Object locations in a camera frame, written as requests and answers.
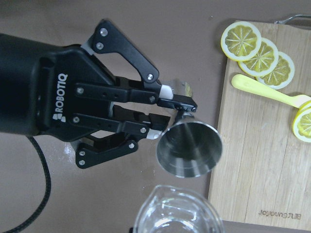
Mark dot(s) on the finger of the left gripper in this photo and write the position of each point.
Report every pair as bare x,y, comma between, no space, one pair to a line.
128,128
107,38

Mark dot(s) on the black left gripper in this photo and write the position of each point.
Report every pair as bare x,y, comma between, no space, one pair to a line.
38,88

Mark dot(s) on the steel jigger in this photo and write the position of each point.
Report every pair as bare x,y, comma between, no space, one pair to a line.
188,147

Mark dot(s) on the clear glass measuring cup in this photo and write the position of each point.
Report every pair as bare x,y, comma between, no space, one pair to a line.
170,209

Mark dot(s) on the lemon slice far end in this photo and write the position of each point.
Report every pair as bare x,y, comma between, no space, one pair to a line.
241,41

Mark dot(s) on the bamboo cutting board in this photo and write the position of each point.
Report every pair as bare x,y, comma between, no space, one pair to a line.
264,174

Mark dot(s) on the lemon slice under knife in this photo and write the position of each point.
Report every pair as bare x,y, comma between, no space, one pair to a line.
304,106

